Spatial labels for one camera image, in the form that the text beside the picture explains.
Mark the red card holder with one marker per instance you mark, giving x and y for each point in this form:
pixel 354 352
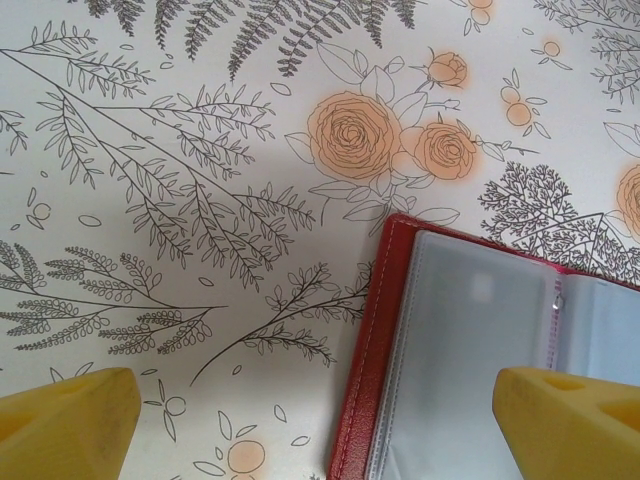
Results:
pixel 450 325

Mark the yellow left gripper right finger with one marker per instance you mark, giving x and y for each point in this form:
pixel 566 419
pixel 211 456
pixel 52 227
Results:
pixel 560 440

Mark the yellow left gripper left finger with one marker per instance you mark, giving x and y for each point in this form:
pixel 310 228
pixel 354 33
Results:
pixel 60 430

